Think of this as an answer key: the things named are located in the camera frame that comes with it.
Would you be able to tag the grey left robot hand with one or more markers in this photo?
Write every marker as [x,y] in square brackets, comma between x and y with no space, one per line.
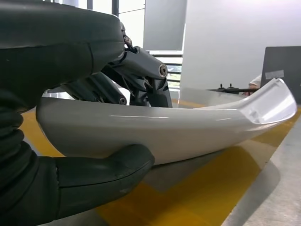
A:
[59,40]

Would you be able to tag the grey roller blind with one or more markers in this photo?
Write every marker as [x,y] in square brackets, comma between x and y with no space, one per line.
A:
[164,25]

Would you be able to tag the flat black device with knobs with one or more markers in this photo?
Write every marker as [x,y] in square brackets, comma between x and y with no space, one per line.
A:
[234,90]

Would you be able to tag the person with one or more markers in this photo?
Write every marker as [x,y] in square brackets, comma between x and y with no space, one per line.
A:
[256,81]

